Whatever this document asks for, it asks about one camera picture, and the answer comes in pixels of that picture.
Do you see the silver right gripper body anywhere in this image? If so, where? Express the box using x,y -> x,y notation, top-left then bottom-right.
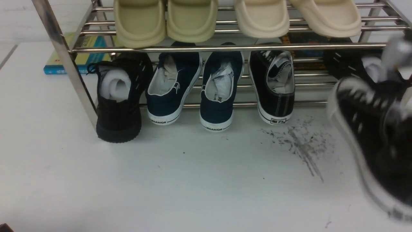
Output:
380,34 -> 412,81

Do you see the black laced sneaker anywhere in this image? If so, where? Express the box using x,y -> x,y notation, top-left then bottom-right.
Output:
326,77 -> 412,223
248,50 -> 295,125

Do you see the stainless steel shoe rack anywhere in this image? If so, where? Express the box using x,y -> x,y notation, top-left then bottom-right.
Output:
33,0 -> 411,126

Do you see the black knit right shoe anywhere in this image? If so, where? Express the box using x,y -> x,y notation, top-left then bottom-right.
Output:
323,48 -> 407,85

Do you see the black knit shoe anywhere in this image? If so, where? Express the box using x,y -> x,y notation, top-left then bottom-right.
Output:
323,48 -> 407,85
87,52 -> 153,143

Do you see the cream right slipper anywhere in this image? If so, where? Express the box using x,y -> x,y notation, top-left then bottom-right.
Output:
289,0 -> 362,38

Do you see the cream slipper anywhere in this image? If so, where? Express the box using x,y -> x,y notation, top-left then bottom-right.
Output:
289,0 -> 362,38
233,0 -> 290,38

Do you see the cream left slipper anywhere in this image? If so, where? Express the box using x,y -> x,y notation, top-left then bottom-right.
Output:
233,0 -> 290,38

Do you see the navy canvas right shoe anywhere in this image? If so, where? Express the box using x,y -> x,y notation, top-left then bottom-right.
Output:
200,51 -> 244,132

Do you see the navy canvas shoe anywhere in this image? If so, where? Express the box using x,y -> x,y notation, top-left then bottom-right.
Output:
145,52 -> 203,125
200,51 -> 244,132

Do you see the navy canvas left shoe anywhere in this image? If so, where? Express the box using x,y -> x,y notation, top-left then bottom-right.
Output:
145,52 -> 203,125

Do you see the black knit left shoe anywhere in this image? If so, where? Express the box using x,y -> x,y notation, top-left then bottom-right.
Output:
87,52 -> 153,143

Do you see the blue yellow book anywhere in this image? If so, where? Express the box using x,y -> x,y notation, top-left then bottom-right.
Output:
43,35 -> 111,75

